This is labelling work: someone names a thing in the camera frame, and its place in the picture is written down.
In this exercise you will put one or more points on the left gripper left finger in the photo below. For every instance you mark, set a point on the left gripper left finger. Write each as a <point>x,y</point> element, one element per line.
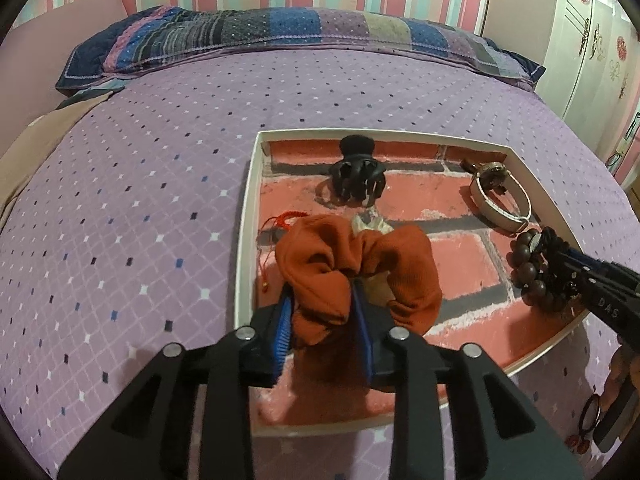
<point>146,432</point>

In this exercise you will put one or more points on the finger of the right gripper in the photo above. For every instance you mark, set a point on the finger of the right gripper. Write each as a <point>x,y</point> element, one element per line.
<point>572,273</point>

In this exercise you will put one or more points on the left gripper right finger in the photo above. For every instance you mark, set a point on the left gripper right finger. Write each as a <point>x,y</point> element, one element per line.
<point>497,433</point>

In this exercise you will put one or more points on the black hair tie red beads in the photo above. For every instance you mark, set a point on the black hair tie red beads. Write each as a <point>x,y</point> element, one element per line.
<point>579,442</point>

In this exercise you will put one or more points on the red knotted cord charm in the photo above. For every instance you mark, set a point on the red knotted cord charm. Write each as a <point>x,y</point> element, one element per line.
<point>274,227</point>

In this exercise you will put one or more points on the orange fabric scrunchie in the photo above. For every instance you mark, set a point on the orange fabric scrunchie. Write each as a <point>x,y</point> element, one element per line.
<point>320,256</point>

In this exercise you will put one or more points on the cream flower scrunchie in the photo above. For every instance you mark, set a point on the cream flower scrunchie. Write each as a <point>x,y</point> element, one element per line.
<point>370,220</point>

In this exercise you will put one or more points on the black hair claw clip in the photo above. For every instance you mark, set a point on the black hair claw clip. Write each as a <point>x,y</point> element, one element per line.
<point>358,177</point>

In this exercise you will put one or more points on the brick-pattern jewelry tray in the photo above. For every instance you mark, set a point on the brick-pattern jewelry tray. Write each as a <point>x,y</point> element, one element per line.
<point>426,223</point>

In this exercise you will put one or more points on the person's right hand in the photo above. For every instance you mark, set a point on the person's right hand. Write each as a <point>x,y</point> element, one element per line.
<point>624,364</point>

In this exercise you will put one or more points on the purple diamond-pattern bedspread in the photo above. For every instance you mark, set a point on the purple diamond-pattern bedspread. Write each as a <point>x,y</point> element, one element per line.
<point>125,238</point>

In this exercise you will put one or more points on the white wardrobe with decals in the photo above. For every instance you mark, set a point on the white wardrobe with decals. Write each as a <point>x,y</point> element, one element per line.
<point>591,74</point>

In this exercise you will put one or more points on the tan folded blanket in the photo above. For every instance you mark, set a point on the tan folded blanket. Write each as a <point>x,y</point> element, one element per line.
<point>34,145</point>

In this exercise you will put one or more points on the patchwork striped pillow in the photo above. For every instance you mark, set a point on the patchwork striped pillow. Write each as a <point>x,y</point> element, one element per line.
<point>164,36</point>

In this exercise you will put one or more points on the pink headboard cushion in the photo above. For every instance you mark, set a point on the pink headboard cushion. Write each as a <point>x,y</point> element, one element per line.
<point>33,55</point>

